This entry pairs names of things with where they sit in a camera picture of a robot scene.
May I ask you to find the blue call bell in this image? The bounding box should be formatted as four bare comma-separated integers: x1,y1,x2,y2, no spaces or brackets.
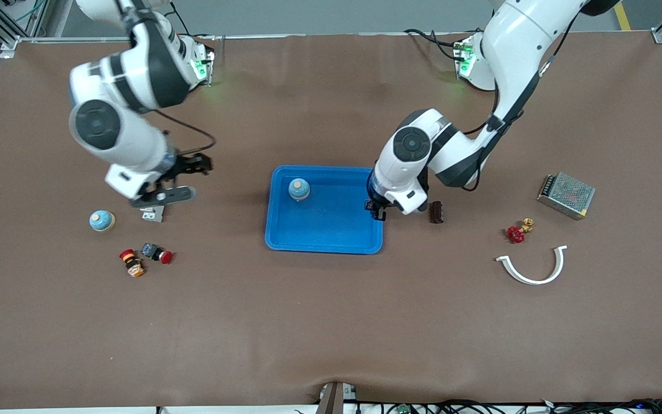
89,210,116,232
288,178,311,202

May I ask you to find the blue plastic tray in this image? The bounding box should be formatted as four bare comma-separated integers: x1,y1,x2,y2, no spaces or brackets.
264,165,385,255

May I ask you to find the red mushroom emergency button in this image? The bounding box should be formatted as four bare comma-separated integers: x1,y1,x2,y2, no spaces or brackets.
140,243,174,265

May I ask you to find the orange red push button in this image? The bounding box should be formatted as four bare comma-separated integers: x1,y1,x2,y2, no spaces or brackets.
119,248,147,278

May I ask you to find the brown table mat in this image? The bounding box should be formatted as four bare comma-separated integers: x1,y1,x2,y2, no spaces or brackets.
0,32,662,410

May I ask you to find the white curved pipe clamp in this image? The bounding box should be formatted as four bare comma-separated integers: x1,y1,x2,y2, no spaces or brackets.
495,245,569,286

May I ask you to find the metal mesh power supply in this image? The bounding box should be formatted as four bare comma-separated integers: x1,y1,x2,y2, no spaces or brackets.
537,171,596,221

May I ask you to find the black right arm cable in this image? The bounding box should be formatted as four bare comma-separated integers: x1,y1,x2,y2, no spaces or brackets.
156,109,217,155

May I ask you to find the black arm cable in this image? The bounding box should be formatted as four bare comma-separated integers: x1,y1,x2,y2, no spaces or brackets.
462,11,582,192
156,109,217,155

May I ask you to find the brass valve red handle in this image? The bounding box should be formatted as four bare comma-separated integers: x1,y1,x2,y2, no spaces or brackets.
507,218,535,244

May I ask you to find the black base cable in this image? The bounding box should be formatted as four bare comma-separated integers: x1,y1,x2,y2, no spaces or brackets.
403,28,461,59

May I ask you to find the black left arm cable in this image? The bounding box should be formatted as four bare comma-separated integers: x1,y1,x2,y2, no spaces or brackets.
462,11,582,192

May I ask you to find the metal table edge bracket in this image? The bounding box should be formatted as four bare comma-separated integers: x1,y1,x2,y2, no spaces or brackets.
315,381,358,414

